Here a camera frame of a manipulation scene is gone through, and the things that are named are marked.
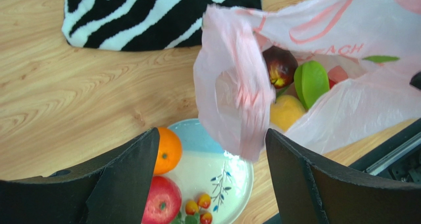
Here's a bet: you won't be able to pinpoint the zebra striped cloth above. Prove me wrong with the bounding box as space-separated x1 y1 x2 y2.
62 0 261 51

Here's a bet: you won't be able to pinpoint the red cherry tomatoes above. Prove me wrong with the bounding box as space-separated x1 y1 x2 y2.
185 193 213 224

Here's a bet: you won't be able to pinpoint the pink printed plastic bag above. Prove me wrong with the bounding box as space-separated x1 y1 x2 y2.
193 0 421 161

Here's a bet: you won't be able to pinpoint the green leafy sprig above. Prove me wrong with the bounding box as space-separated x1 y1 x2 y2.
170 212 200 224

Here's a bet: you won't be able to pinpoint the orange fruit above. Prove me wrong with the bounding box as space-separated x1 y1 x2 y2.
154 127 182 175

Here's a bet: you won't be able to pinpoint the yellow peach fruit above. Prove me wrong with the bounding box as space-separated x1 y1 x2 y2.
270 95 306 132

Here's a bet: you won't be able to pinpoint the green star fruit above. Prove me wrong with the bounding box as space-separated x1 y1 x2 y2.
294 60 330 110

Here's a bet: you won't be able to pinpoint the white floral plate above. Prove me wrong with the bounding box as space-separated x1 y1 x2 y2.
165 119 254 224

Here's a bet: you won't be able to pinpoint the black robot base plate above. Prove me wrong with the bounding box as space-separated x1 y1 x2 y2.
349 119 421 184

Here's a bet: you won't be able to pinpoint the red pomegranate fruit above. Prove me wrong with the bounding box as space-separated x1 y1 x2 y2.
329 79 337 89

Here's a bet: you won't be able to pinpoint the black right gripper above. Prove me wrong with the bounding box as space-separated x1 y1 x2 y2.
409 71 421 90

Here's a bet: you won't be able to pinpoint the red apple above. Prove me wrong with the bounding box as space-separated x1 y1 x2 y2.
142 176 182 224

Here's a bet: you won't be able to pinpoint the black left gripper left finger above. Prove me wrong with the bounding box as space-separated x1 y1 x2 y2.
0 128 160 224

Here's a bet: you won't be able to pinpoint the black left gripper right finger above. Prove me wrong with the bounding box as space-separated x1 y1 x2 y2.
265 129 421 224

